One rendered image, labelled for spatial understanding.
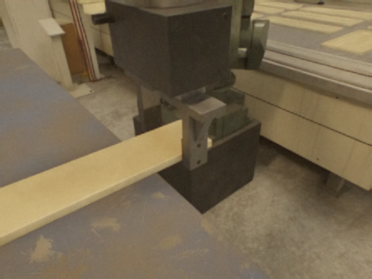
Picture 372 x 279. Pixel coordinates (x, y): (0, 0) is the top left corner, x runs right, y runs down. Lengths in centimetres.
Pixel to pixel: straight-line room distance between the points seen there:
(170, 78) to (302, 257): 151
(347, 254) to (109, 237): 159
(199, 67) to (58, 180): 35
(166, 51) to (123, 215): 29
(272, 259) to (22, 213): 142
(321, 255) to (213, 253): 142
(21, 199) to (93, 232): 16
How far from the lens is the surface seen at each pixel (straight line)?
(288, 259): 180
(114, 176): 59
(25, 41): 393
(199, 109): 50
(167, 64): 47
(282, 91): 197
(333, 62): 188
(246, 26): 150
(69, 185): 60
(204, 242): 49
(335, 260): 189
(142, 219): 53
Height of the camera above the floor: 144
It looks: 34 degrees down
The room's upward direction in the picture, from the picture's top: 1 degrees counter-clockwise
